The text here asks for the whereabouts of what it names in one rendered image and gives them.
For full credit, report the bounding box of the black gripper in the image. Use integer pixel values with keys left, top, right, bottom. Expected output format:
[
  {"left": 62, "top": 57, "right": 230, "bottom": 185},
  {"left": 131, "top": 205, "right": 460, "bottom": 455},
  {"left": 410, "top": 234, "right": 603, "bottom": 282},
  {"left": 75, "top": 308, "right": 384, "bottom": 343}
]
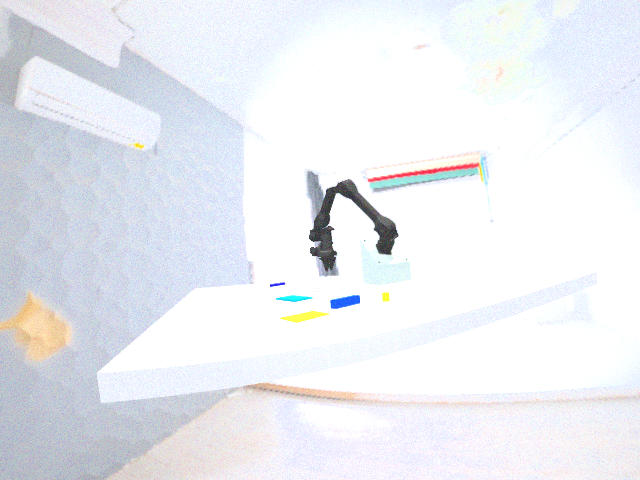
[{"left": 317, "top": 240, "right": 337, "bottom": 272}]

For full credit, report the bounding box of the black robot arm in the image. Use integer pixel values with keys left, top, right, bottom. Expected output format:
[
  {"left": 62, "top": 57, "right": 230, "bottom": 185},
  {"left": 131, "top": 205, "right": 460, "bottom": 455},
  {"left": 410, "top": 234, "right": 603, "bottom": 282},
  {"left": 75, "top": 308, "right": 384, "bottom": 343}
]
[{"left": 309, "top": 179, "right": 399, "bottom": 255}]

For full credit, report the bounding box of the yellow flat plate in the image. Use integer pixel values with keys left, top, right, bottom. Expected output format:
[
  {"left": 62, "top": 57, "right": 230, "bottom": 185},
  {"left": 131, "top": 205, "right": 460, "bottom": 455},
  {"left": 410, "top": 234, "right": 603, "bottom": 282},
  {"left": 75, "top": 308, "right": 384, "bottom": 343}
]
[{"left": 279, "top": 311, "right": 331, "bottom": 323}]

